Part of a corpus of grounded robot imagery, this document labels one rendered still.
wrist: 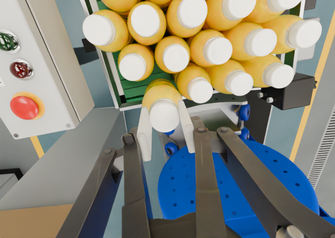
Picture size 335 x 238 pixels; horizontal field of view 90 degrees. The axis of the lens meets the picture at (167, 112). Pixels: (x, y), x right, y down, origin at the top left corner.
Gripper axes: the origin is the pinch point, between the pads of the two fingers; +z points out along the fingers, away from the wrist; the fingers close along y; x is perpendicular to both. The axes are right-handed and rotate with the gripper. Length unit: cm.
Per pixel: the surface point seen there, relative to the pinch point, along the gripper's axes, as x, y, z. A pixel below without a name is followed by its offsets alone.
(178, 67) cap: 4.4, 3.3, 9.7
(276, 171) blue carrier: -18.1, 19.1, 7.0
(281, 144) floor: -110, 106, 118
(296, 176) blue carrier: -18.1, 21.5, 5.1
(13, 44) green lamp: 11.3, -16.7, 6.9
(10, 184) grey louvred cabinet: -84, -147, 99
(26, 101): 4.3, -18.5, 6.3
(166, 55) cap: 6.4, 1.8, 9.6
